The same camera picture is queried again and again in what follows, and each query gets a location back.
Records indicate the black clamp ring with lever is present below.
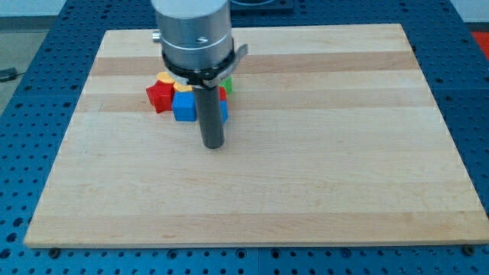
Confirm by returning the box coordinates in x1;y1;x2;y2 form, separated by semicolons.
162;44;248;88

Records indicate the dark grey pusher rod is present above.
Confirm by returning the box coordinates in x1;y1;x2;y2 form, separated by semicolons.
193;86;225;149

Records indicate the blue triangle block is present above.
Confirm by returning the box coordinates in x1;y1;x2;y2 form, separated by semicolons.
219;100;228;124

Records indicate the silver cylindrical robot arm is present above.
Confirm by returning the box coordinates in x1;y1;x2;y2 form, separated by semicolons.
151;0;248;149

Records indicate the blue cube block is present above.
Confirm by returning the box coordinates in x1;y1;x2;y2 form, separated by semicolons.
172;92;197;121

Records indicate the small red block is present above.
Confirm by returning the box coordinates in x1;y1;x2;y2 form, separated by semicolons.
219;86;227;101

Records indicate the green block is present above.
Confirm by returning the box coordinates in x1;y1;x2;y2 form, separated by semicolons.
220;76;233;94

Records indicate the yellow-orange block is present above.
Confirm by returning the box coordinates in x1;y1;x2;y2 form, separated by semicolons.
173;82;193;92

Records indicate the yellow round block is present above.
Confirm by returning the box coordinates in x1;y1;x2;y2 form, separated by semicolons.
157;72;175;85

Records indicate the red star block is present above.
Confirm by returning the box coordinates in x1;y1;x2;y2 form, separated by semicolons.
146;81;175;113

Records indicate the light wooden board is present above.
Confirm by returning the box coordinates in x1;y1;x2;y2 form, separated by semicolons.
24;24;488;248

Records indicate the black device on floor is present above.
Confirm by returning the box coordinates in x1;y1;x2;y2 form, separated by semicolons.
0;67;18;83

